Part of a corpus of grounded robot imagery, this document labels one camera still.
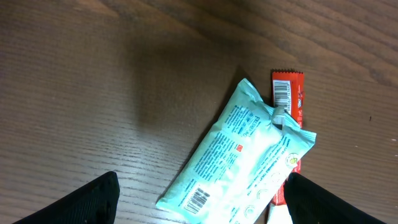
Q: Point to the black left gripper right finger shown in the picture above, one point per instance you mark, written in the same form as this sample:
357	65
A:
308	203

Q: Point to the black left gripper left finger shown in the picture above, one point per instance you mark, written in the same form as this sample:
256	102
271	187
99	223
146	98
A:
94	203

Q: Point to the mint green wipes pack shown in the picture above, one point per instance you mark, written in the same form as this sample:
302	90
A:
240	164

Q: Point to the red tube package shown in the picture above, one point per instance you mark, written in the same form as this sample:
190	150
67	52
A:
287	91

